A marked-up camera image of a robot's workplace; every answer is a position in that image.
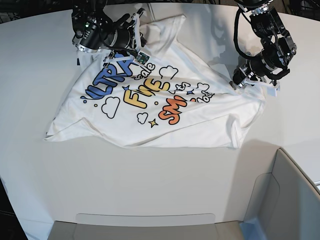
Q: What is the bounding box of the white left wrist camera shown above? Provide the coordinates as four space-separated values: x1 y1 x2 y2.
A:
266 83 280 97

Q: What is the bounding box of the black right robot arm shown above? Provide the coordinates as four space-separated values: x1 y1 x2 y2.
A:
71 0 150 68

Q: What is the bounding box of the grey cardboard box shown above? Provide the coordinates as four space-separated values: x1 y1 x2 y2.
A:
48 148 320 240

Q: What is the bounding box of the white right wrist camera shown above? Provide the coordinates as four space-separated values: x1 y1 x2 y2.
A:
134 51 150 66

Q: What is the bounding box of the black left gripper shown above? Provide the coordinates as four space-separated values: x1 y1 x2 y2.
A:
232 63 279 88

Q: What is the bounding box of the white printed t-shirt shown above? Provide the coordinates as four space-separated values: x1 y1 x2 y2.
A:
46 15 265 149

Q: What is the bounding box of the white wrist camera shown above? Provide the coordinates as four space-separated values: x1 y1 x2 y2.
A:
134 51 150 66
266 83 280 97

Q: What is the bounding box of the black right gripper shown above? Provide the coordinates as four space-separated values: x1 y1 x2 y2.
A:
102 8 147 68

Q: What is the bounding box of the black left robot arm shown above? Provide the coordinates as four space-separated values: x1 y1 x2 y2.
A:
232 0 297 90

